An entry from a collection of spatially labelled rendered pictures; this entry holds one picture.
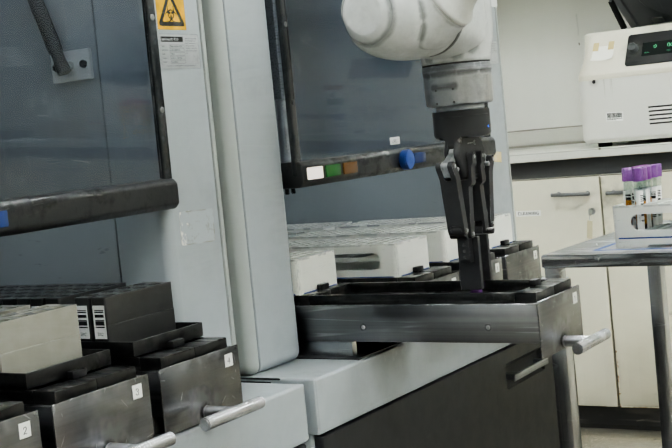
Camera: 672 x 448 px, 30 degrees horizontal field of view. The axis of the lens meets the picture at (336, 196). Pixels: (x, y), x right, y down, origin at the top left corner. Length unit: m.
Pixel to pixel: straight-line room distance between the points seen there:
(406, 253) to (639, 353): 2.28
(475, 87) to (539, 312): 0.30
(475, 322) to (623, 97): 2.46
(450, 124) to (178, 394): 0.53
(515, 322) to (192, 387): 0.41
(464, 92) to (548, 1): 3.12
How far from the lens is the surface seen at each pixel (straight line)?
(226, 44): 1.58
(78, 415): 1.22
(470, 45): 1.61
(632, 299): 4.00
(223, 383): 1.39
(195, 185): 1.50
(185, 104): 1.50
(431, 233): 1.93
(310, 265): 1.72
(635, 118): 3.94
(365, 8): 1.44
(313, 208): 2.37
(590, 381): 4.10
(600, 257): 1.85
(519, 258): 2.08
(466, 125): 1.62
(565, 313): 1.59
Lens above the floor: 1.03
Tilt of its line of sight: 3 degrees down
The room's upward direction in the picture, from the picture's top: 6 degrees counter-clockwise
